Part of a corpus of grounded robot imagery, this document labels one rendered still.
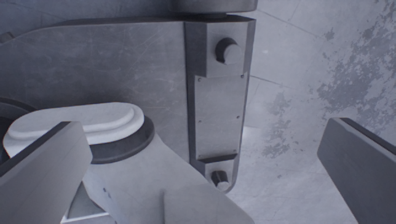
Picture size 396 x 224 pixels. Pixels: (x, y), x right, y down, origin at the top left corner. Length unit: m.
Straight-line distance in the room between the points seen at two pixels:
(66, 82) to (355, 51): 0.90
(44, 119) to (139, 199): 0.21
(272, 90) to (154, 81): 0.46
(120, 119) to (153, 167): 0.09
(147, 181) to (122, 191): 0.03
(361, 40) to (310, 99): 0.26
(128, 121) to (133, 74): 0.14
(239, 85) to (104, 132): 0.30
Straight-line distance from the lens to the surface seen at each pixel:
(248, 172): 0.99
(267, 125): 0.86
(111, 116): 0.36
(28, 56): 0.50
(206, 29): 0.41
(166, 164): 0.32
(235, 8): 0.44
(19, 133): 0.40
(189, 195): 0.27
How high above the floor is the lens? 0.61
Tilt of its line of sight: 58 degrees down
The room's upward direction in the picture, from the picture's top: 157 degrees clockwise
